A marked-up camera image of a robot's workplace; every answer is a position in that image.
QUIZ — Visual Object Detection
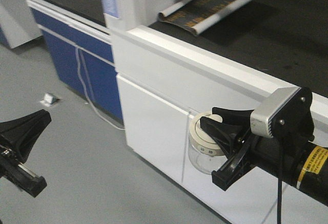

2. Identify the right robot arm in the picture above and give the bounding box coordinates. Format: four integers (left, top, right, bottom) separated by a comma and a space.
199, 107, 327, 205

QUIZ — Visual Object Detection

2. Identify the white floor socket box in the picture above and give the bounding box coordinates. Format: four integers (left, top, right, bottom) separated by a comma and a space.
40, 93, 60, 107

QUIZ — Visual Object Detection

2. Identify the blue lab cabinet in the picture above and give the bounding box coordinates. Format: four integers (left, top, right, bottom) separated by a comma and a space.
1, 0, 123, 123

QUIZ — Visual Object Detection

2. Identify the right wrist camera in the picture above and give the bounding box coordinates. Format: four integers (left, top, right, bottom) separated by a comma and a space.
250, 87, 314, 140

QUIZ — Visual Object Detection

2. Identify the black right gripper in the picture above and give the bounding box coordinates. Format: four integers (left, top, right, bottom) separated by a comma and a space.
200, 107, 259, 191

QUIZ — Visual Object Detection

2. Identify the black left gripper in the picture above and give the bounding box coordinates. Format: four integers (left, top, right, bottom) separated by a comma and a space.
1, 109, 51, 197

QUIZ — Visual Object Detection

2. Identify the rolled dark poster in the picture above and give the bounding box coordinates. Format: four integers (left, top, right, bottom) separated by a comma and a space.
157, 0, 253, 36

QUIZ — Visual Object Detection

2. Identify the glass jar with white lid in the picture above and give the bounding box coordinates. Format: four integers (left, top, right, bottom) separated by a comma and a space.
188, 111, 227, 175

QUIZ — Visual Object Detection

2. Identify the white cable on floor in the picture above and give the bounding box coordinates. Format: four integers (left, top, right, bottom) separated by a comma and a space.
75, 48, 125, 130

